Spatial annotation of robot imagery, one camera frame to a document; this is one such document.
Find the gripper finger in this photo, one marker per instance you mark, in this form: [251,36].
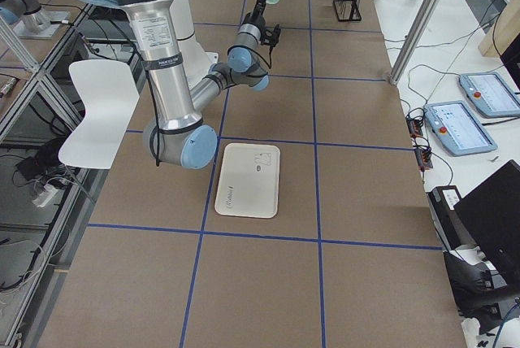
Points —
[259,7]

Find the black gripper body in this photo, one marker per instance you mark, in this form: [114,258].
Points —
[257,14]

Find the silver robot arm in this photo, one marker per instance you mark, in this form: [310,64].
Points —
[177,135]

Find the cream rectangular tray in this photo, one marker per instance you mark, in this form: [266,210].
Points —
[249,181]

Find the white plastic chair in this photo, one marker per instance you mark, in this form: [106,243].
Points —
[109,94]

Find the near blue teach pendant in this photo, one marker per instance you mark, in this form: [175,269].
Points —
[457,129]

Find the blue teach pendant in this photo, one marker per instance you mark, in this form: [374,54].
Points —
[490,94]
[457,129]

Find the far blue teach pendant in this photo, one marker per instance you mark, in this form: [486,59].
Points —
[490,94]

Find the black laptop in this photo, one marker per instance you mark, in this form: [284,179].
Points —
[490,213]

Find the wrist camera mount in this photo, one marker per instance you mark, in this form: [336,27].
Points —
[271,36]

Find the black wire cup rack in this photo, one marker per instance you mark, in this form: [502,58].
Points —
[347,10]

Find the aluminium frame post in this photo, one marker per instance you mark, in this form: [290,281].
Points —
[411,42]

